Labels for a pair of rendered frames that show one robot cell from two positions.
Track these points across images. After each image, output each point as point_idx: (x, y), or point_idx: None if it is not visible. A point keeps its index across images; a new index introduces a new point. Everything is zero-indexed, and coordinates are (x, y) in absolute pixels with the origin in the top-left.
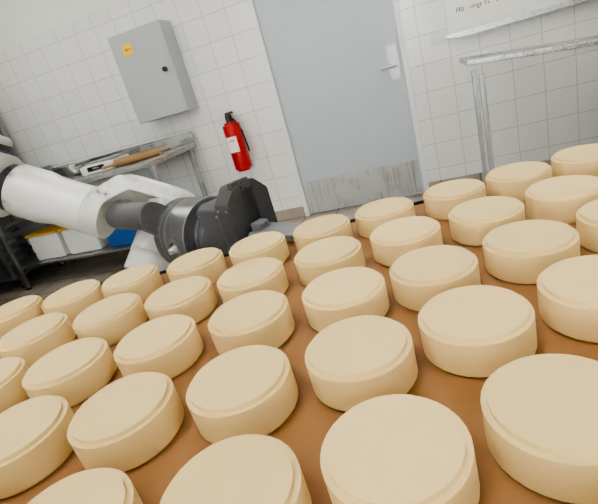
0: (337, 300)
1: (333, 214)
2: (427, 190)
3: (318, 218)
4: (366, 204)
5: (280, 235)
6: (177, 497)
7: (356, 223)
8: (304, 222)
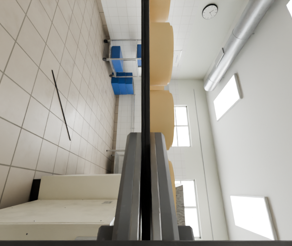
0: None
1: (173, 99)
2: (170, 0)
3: (173, 117)
4: (173, 58)
5: (170, 162)
6: None
7: (159, 84)
8: (173, 135)
